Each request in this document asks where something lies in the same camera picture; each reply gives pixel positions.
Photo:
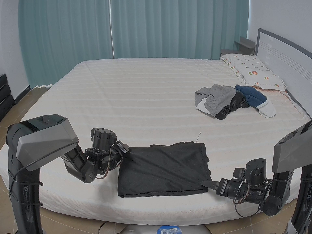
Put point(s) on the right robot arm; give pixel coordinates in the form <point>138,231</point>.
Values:
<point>290,155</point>

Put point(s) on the blue-green curtain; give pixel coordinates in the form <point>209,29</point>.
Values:
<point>180,21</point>
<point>65,33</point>

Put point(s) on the grey bedside table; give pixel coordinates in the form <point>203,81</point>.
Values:
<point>241,45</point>

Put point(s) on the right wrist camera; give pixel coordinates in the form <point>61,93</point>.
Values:
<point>239,174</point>

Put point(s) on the white printed pillow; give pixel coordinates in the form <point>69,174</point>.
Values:
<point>253,72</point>

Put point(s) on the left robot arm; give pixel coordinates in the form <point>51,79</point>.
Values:
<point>46,140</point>

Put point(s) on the bed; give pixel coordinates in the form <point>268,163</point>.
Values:
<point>146,94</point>

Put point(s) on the black chest of drawers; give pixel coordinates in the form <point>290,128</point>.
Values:
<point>4,96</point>

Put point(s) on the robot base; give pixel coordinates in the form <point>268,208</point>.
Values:
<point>165,230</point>

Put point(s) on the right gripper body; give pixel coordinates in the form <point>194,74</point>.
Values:
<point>229,188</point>

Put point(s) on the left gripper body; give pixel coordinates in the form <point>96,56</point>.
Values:
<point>118,156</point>

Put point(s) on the pile of clothes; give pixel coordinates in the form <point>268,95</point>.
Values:
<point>219,101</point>

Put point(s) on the black T-shirt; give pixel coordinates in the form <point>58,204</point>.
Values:
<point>165,169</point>

